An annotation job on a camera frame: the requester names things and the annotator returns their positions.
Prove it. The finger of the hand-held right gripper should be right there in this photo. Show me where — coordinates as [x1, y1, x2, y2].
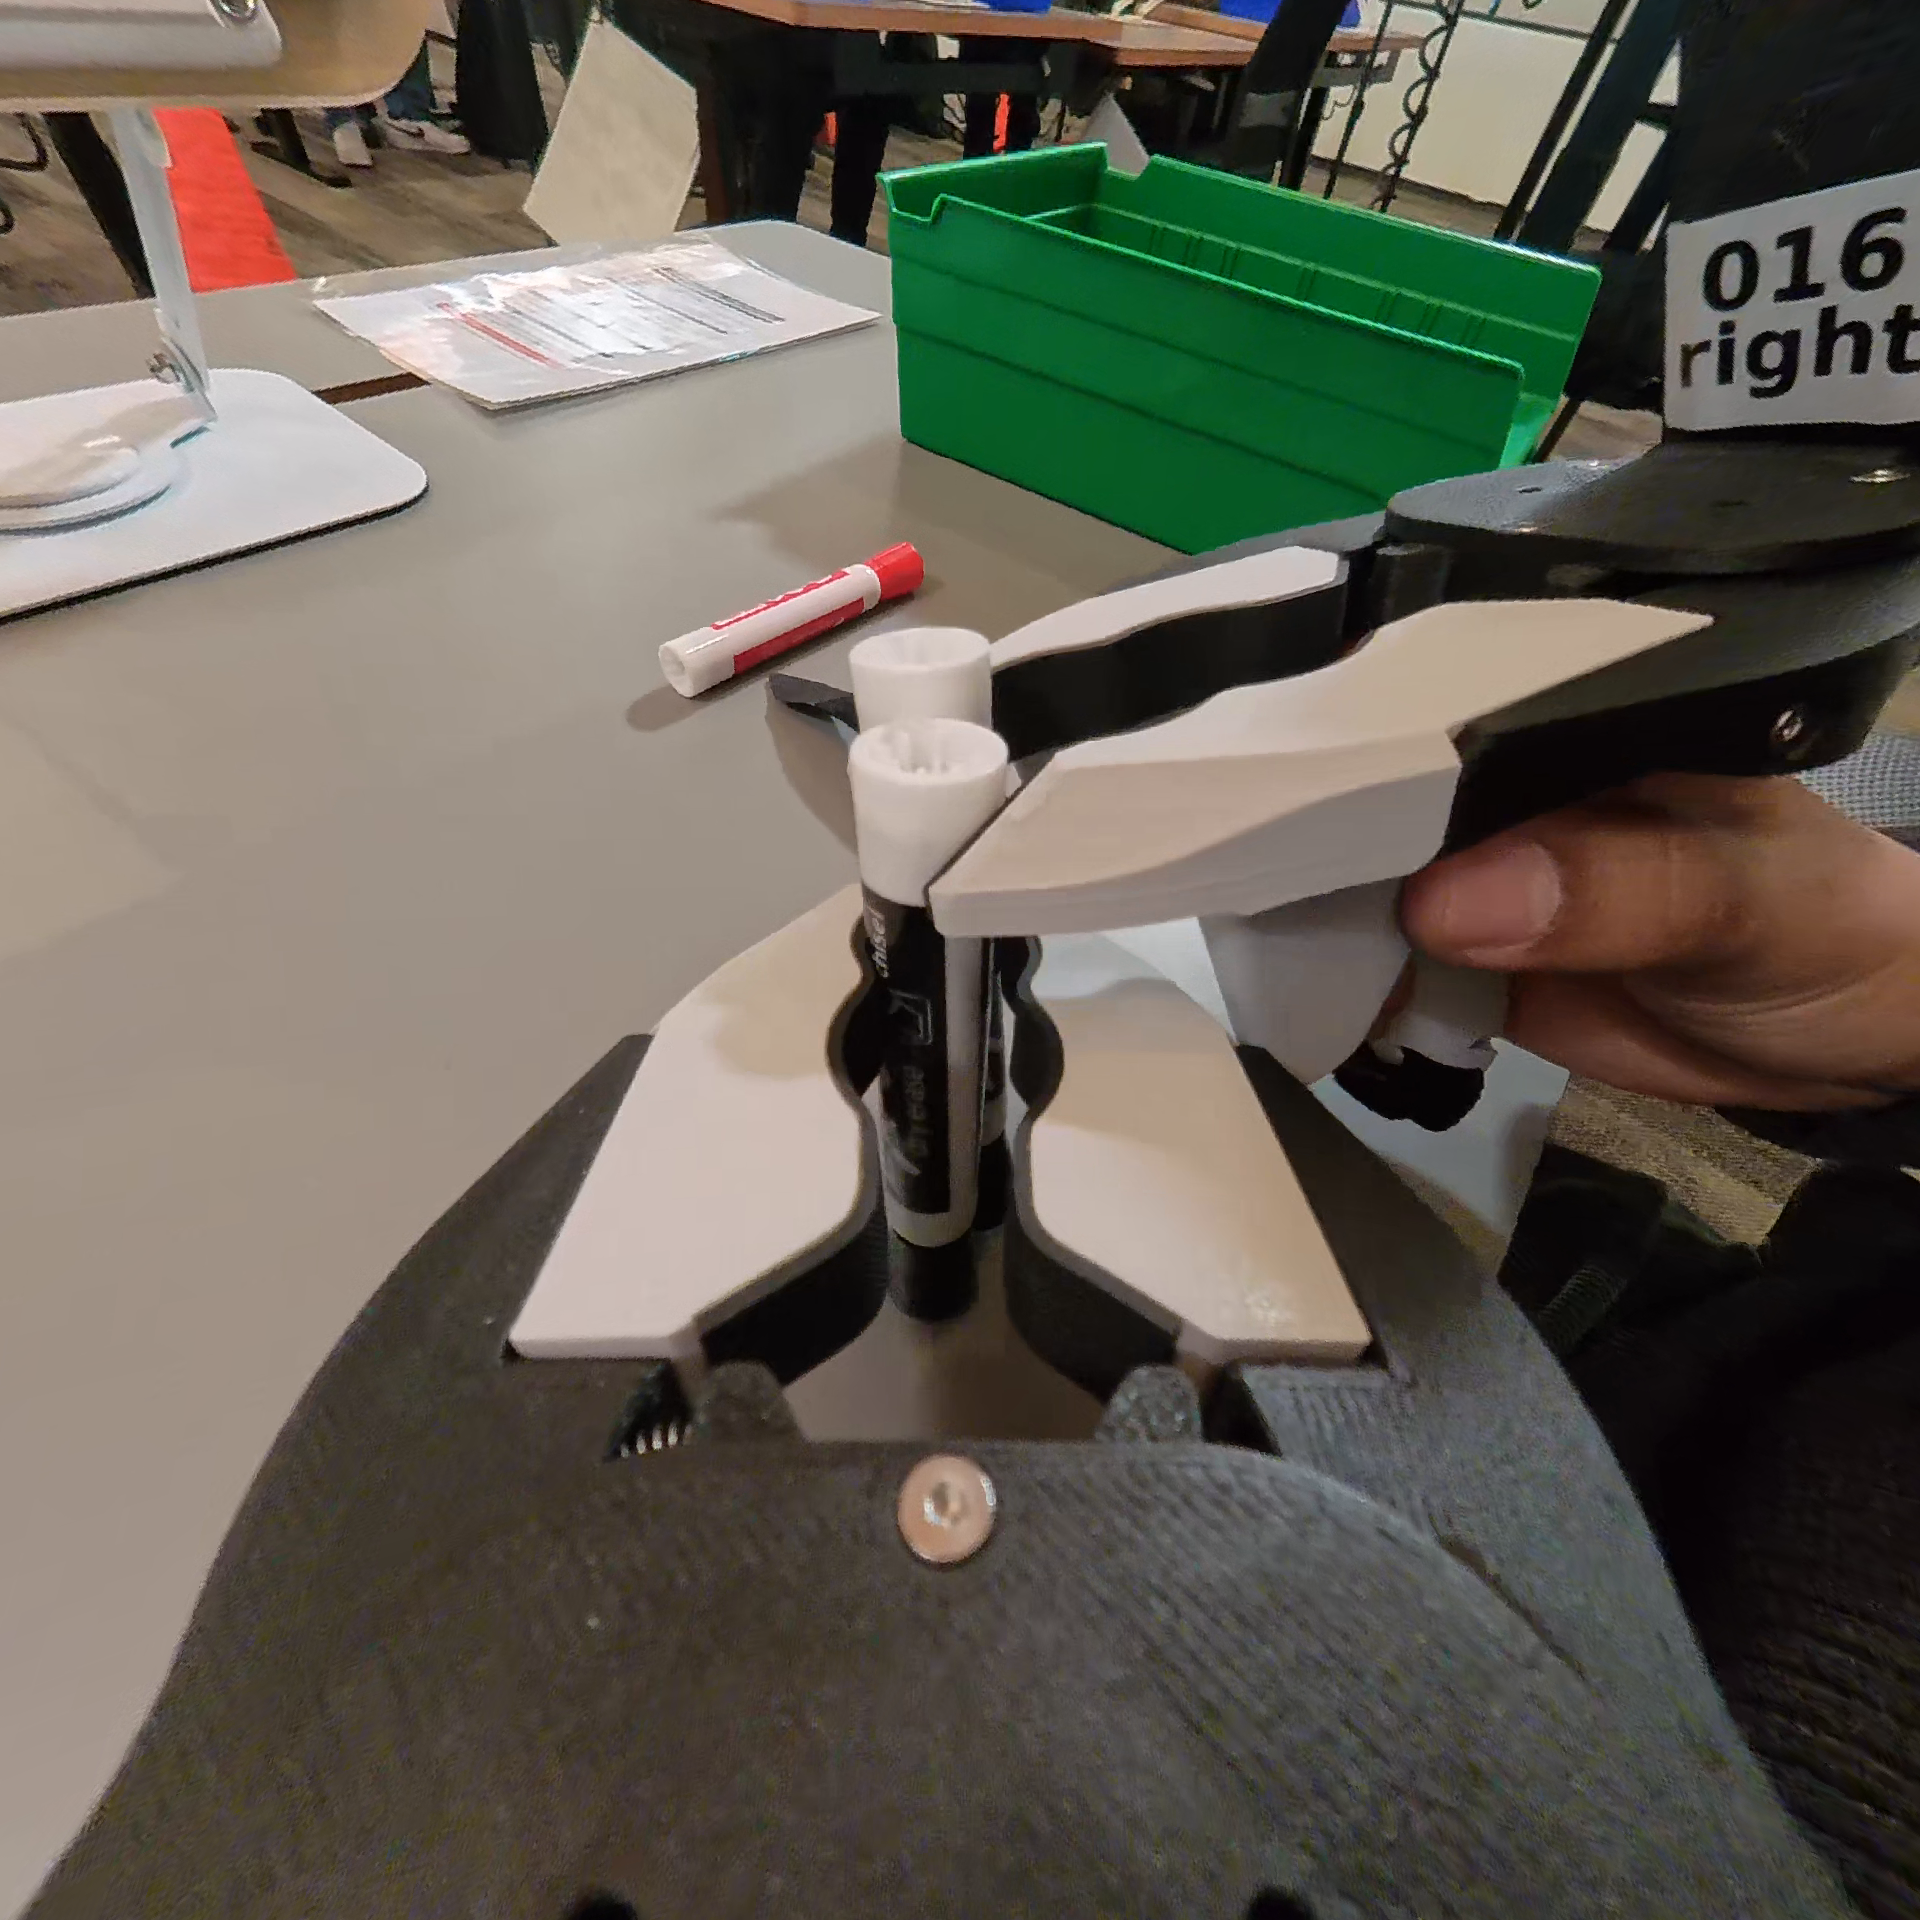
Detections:
[928, 599, 1714, 941]
[983, 545, 1355, 781]

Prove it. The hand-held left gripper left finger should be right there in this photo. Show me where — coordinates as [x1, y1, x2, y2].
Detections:
[507, 882, 883, 1363]

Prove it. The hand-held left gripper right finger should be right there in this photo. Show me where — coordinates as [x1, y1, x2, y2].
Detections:
[1018, 936, 1376, 1368]

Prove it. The black dry erase marker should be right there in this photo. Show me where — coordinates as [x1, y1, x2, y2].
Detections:
[845, 720, 1011, 1322]
[849, 631, 1039, 1202]

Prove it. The black velcro strap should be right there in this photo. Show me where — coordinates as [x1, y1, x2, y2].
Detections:
[765, 673, 869, 746]

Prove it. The red dry erase marker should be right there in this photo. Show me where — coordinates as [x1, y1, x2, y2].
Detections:
[657, 545, 927, 699]

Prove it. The person's right hand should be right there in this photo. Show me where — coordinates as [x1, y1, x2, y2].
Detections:
[1402, 777, 1920, 1113]

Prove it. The green plastic bin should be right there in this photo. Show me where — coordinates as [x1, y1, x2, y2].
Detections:
[879, 141, 1605, 557]

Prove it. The laminated instruction sheet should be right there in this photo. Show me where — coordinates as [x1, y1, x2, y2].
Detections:
[316, 239, 885, 409]

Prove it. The wooden edged desk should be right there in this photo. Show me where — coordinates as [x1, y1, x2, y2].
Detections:
[698, 0, 1426, 184]

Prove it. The person's black knit clothing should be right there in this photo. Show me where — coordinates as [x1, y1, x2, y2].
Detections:
[1499, 1112, 1920, 1920]

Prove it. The white metal stand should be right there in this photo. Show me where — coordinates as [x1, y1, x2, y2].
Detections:
[0, 106, 433, 620]

